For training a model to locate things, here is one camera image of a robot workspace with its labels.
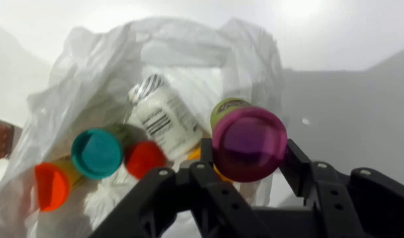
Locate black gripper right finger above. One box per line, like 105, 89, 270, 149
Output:
278, 138, 404, 238

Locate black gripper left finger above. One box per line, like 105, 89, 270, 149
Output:
88, 138, 273, 238

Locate magenta lid dough tub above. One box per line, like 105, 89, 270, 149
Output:
208, 97, 289, 184

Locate orange lid dough tub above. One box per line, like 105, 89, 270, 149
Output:
33, 156, 83, 213

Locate white plastic bag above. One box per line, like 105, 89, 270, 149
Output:
0, 16, 286, 238

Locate red lid dough tub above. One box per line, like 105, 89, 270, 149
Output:
122, 139, 169, 182

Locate white pill bottle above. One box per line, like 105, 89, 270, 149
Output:
125, 73, 206, 163

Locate teal lid dough tub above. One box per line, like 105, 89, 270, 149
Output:
70, 123, 138, 183

